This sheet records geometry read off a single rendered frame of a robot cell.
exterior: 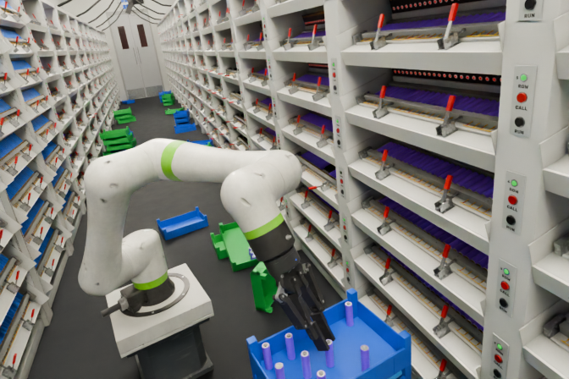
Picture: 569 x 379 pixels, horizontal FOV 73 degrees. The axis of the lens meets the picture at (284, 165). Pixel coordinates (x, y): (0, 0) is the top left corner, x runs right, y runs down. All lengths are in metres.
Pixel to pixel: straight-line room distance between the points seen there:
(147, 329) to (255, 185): 0.78
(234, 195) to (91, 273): 0.67
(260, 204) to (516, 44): 0.54
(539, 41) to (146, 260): 1.23
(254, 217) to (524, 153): 0.51
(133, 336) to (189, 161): 0.64
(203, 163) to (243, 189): 0.26
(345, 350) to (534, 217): 0.50
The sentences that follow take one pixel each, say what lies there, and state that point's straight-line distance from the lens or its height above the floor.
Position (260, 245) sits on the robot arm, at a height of 0.79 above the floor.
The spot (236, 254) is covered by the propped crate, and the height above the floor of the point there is 0.04.
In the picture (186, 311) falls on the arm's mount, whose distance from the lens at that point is 1.43.
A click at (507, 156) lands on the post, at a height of 0.93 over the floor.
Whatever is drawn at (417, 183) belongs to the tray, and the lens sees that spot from 1.15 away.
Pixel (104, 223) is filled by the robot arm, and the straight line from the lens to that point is 1.16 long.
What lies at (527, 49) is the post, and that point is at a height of 1.12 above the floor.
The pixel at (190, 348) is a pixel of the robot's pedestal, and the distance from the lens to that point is 1.61.
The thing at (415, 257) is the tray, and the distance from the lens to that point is 1.20.
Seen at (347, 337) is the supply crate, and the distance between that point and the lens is 1.03.
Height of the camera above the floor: 1.19
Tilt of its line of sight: 19 degrees down
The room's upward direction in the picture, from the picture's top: 7 degrees counter-clockwise
